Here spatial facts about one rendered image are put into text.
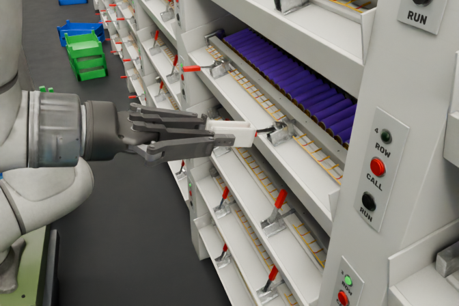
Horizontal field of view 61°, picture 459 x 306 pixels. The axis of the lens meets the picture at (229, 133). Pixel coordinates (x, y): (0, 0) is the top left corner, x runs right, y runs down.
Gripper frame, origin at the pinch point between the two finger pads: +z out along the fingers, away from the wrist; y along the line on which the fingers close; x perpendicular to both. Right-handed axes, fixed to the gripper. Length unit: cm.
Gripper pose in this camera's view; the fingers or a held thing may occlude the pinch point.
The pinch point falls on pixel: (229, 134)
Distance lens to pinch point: 56.7
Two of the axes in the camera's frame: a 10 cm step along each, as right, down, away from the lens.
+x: 2.4, -8.7, -4.4
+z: 9.0, 0.2, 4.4
